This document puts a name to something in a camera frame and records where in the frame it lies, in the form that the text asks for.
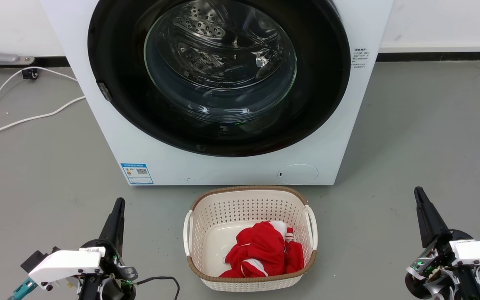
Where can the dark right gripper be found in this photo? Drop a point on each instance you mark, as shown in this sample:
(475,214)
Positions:
(440,266)

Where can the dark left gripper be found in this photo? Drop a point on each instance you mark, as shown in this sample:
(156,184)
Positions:
(117,271)

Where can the black round glass washer door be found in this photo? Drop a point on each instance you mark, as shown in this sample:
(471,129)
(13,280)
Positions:
(119,108)

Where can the white front-load washing machine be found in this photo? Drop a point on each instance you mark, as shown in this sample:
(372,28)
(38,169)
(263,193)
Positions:
(240,168)

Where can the blue energy label sticker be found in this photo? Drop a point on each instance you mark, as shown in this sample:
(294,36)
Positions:
(137,173)

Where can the cream perforated laundry basket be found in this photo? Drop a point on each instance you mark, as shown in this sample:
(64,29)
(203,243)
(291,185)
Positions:
(206,233)

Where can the round white filter cover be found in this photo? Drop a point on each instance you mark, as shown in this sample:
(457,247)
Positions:
(298,173)

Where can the red and white garment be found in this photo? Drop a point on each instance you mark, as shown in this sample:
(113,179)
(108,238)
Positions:
(261,250)

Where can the small printed text sticker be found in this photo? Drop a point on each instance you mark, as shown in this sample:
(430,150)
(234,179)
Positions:
(359,58)

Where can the steel perforated washer drum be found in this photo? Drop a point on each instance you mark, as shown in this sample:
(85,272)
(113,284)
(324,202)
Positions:
(206,25)

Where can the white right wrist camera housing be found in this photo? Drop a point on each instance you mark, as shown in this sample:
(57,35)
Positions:
(479,252)

